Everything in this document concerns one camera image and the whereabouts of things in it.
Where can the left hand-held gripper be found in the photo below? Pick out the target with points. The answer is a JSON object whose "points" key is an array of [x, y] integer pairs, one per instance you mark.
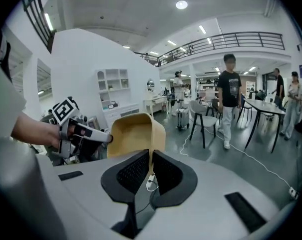
{"points": [[64, 111]]}

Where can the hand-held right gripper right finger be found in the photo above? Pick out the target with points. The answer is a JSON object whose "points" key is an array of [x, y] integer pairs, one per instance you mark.
{"points": [[170, 176]]}

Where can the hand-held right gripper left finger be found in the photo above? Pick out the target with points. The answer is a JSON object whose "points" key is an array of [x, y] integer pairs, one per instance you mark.
{"points": [[130, 174]]}

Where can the tan plastic container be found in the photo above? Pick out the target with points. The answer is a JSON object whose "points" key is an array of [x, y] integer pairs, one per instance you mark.
{"points": [[132, 134]]}

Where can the person's left forearm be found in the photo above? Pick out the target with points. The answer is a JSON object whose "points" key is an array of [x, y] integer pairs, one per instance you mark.
{"points": [[33, 131]]}

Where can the white power strip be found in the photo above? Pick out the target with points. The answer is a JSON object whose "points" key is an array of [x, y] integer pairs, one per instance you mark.
{"points": [[293, 193], [150, 182]]}

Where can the white shelf cabinet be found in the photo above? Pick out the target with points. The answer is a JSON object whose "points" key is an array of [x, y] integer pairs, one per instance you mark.
{"points": [[115, 94]]}

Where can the silver suitcase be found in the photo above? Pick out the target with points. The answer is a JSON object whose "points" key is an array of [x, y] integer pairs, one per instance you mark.
{"points": [[182, 117]]}

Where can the white upholstered chair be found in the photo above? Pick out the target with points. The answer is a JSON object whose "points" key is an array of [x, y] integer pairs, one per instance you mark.
{"points": [[203, 119]]}

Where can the white vanity desk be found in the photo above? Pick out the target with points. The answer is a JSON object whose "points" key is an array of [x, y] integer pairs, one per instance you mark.
{"points": [[154, 101]]}

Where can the round mirror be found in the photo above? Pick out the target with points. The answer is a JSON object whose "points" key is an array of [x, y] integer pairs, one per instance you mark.
{"points": [[150, 85]]}

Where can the brown chair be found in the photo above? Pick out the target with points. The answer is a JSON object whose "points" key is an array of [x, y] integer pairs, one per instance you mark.
{"points": [[213, 106]]}

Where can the dark dining chair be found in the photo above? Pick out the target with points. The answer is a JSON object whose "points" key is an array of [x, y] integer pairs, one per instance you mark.
{"points": [[245, 109]]}

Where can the dark dining table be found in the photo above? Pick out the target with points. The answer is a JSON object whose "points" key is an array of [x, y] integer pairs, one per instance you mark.
{"points": [[263, 106]]}

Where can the black stair railing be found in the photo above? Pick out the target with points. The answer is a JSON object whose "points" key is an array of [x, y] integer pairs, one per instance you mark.
{"points": [[38, 21]]}

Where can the black balcony railing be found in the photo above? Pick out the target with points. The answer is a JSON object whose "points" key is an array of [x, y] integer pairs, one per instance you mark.
{"points": [[228, 42]]}

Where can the round ceiling light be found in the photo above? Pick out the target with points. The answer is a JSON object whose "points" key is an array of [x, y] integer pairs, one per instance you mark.
{"points": [[181, 4]]}

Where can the small picture frame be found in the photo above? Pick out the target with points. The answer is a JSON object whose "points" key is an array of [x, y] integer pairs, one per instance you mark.
{"points": [[92, 124]]}

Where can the blue wall sign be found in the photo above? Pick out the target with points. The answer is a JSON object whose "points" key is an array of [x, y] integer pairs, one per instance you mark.
{"points": [[301, 71]]}

